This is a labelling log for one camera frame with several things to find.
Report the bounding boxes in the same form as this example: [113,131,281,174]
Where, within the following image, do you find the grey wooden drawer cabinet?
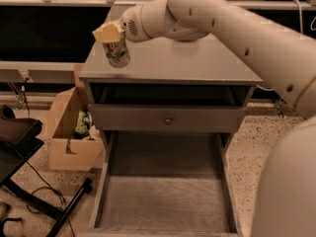
[78,5,264,140]

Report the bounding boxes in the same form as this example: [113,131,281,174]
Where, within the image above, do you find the open grey middle drawer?
[78,132,244,237]

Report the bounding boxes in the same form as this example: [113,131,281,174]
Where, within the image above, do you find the open cardboard box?
[39,63,104,171]

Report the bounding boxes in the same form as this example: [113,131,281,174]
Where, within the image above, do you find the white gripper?
[93,5,145,43]

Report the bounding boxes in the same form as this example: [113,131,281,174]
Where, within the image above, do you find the grey top drawer with knob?
[89,104,245,133]

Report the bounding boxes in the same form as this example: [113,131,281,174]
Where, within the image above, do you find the green white 7up can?
[103,39,130,68]

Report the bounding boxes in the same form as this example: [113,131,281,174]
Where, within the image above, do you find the black stand with legs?
[0,104,94,237]

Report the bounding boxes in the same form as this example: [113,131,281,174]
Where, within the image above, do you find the green snack bag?
[74,111,92,138]

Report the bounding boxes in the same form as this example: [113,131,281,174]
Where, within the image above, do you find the white hanging cable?
[292,0,304,36]

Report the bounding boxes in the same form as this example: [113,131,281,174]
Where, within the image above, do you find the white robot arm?
[93,0,316,237]

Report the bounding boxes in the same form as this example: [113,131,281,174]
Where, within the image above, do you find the black floor cable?
[19,158,77,237]

